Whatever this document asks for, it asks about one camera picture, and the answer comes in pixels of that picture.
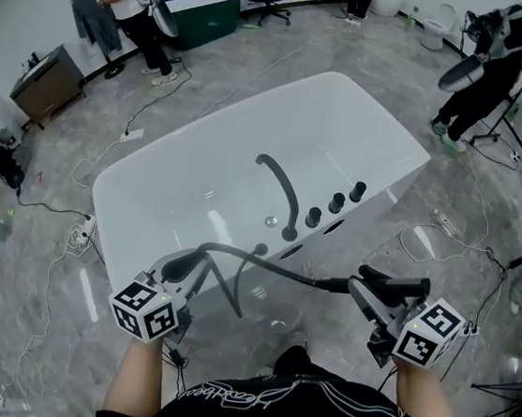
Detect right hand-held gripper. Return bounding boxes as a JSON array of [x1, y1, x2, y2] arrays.
[[337, 274, 472, 379]]

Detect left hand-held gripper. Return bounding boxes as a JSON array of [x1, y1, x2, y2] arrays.
[[103, 236, 215, 350]]

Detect black shower hose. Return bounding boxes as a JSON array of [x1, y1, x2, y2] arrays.
[[158, 233, 332, 329]]

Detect person's left forearm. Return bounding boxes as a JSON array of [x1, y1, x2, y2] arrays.
[[101, 333, 169, 417]]

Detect person's right forearm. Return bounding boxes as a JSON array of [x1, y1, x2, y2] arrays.
[[388, 358, 467, 417]]

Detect white bathtub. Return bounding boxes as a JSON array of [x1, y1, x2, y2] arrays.
[[77, 44, 441, 350]]

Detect dark green bathtub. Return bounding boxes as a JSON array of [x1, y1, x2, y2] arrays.
[[167, 0, 243, 57]]

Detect black power adapter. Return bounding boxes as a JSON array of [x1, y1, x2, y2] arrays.
[[160, 344, 188, 369]]

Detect black curved tub faucet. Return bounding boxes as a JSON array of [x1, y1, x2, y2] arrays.
[[246, 152, 306, 243]]

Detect black clothes stand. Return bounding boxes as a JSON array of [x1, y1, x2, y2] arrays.
[[101, 53, 127, 83]]

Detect brown wooden vanity cabinet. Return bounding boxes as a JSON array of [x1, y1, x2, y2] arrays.
[[5, 37, 93, 135]]

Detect grey oval lid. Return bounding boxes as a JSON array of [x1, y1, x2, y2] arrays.
[[436, 50, 488, 97], [147, 0, 184, 38]]

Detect grey hanging robe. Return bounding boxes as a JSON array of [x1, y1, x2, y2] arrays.
[[66, 0, 130, 62]]

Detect white toilet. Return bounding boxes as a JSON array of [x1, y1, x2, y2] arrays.
[[420, 0, 459, 52]]

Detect black floor cable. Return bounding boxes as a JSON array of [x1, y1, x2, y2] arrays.
[[7, 186, 117, 270]]

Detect white round pedestal basin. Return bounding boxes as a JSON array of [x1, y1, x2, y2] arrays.
[[368, 0, 405, 19]]

